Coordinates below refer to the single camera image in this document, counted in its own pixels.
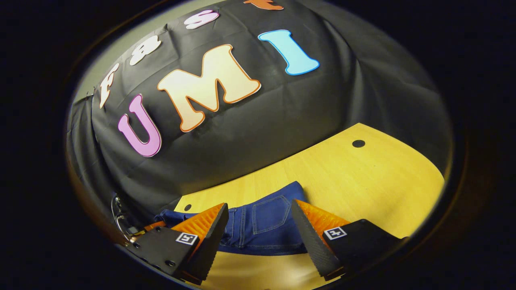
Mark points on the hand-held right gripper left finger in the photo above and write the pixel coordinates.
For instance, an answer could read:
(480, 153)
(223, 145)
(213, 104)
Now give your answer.
(209, 245)

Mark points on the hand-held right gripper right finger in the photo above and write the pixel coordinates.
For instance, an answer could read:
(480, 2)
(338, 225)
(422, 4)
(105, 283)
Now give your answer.
(312, 241)

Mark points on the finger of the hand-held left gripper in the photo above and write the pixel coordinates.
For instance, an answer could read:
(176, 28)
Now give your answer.
(155, 225)

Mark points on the blue denim jeans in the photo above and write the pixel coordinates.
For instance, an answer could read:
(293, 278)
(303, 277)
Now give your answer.
(266, 229)

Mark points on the black backdrop cloth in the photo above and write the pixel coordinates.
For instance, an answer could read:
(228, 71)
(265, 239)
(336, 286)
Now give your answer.
(282, 133)

